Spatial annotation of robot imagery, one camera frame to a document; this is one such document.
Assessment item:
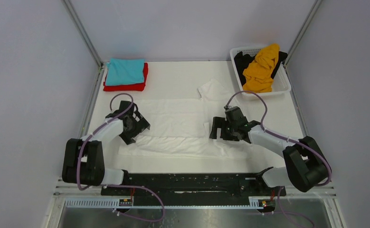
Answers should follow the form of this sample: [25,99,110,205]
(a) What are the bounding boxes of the white t shirt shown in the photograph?
[118,79,263,159]

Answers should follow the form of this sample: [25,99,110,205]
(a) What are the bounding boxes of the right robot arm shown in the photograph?
[209,106,332,196]

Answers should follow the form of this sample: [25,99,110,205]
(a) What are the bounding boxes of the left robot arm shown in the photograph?
[62,101,150,195]

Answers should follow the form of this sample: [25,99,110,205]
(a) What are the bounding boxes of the folded red t shirt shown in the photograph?
[103,62,149,92]

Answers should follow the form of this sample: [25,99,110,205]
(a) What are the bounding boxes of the yellow t shirt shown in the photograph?
[242,43,280,93]

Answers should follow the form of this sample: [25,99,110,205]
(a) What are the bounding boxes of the folded cyan t shirt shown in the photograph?
[105,58,145,86]

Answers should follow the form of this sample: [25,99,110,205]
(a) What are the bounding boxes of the white plastic basket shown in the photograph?
[229,44,291,98]

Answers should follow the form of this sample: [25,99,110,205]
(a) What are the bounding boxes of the black t shirt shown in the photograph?
[234,51,288,86]

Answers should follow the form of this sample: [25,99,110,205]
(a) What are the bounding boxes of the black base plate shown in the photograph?
[101,172,286,207]

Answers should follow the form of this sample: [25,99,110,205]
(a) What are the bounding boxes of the white slotted cable duct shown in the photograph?
[64,197,275,209]

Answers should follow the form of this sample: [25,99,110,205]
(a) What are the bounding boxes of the left metal frame post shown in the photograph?
[61,0,103,67]

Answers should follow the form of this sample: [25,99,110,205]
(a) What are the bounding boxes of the metal frame post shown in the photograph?
[61,0,103,67]
[284,0,323,67]

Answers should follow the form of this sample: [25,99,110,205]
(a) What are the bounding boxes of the right metal frame post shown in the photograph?
[284,0,323,67]

